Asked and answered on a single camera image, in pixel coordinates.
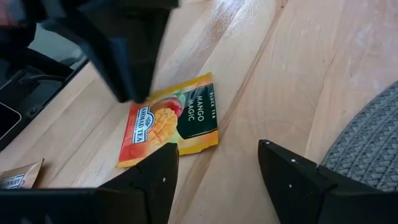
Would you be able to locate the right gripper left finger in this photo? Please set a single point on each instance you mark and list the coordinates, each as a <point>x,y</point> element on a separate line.
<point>158,186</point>

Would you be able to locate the black rounded flat device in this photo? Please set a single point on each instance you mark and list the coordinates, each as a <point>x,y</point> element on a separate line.
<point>7,121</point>

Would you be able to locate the beige cinnamon tea packet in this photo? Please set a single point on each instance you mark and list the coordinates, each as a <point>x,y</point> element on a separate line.
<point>18,177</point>

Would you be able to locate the orange mango tea packet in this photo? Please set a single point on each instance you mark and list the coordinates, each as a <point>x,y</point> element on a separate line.
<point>186,124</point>

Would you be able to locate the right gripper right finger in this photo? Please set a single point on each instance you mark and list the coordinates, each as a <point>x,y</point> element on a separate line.
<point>289,186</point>

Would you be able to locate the black table frame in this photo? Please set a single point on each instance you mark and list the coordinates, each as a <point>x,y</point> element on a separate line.
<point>43,99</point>

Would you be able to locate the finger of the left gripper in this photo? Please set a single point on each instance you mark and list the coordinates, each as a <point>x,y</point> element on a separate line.
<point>130,62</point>

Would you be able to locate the grey round placemat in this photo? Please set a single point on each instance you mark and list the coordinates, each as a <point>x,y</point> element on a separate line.
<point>373,140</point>

